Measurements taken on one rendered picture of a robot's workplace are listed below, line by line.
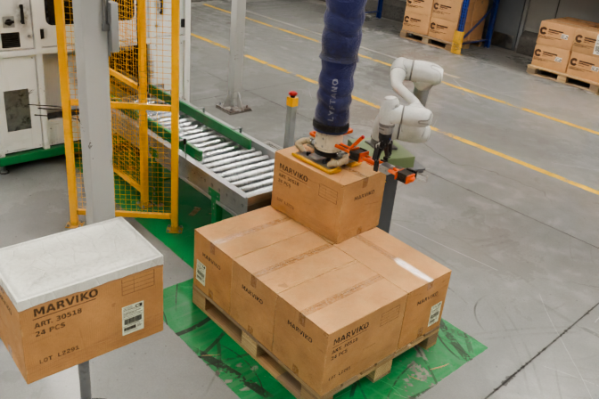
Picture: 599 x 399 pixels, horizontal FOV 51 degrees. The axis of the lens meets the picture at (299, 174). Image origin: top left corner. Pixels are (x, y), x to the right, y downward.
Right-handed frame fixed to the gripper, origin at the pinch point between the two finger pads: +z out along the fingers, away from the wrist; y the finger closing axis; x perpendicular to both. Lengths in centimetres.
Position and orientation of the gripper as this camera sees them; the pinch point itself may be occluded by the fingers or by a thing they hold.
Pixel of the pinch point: (380, 165)
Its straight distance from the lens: 366.7
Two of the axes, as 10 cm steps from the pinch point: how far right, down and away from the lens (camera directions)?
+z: -0.9, 9.0, 4.2
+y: -7.4, 2.3, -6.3
